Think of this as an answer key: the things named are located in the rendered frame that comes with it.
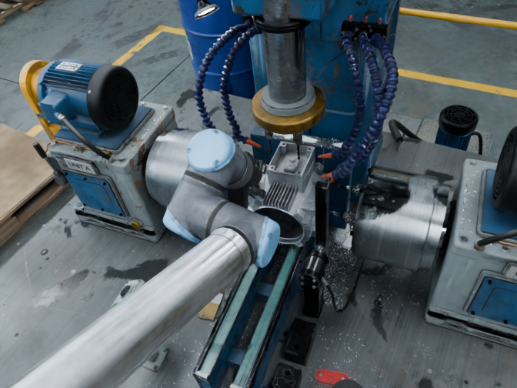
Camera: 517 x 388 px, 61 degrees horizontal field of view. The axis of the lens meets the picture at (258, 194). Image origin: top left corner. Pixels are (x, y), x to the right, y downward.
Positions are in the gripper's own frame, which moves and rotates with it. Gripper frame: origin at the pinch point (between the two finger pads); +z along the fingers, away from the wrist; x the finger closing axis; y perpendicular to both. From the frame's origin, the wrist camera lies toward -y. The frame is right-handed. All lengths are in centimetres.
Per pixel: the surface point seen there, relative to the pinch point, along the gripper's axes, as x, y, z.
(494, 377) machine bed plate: -67, -28, 18
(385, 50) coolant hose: -26.7, 34.3, -22.4
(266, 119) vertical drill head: -3.6, 15.7, -18.9
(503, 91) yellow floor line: -83, 142, 209
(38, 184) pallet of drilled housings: 175, -8, 104
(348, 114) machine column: -16.8, 30.6, 8.4
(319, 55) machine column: -8.2, 39.7, -6.3
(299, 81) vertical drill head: -9.9, 24.6, -22.2
